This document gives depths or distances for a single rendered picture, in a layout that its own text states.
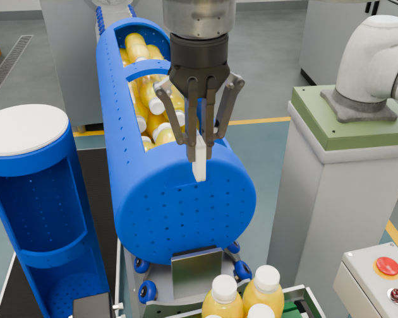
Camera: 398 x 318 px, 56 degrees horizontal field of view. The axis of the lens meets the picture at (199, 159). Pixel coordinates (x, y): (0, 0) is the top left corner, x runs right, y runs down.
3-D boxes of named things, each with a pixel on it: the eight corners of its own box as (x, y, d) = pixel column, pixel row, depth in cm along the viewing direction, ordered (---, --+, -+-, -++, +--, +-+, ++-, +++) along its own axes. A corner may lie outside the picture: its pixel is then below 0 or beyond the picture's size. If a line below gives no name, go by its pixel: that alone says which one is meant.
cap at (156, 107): (154, 113, 99) (155, 117, 97) (145, 103, 96) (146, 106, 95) (167, 105, 98) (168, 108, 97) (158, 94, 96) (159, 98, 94)
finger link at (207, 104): (198, 67, 53) (208, 65, 53) (200, 134, 60) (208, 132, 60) (206, 78, 50) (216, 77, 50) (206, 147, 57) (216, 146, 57)
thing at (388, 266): (388, 258, 65) (390, 253, 64) (402, 275, 62) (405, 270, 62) (370, 262, 64) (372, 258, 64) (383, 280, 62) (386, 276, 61)
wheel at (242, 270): (237, 255, 80) (230, 260, 80) (245, 272, 76) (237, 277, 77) (249, 263, 82) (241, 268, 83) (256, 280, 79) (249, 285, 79)
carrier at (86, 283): (30, 301, 164) (66, 345, 149) (-49, 131, 112) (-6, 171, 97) (85, 262, 181) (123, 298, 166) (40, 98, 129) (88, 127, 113)
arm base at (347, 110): (366, 85, 130) (371, 70, 126) (398, 121, 112) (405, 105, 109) (314, 87, 128) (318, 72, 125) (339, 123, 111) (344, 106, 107)
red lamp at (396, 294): (398, 289, 60) (400, 284, 59) (407, 301, 58) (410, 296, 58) (386, 293, 60) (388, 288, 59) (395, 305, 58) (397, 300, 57)
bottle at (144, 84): (143, 90, 114) (153, 121, 100) (129, 72, 110) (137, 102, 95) (162, 77, 113) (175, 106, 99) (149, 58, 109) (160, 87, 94)
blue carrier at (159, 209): (174, 85, 153) (169, 12, 136) (253, 250, 85) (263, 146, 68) (103, 94, 148) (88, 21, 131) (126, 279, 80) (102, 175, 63)
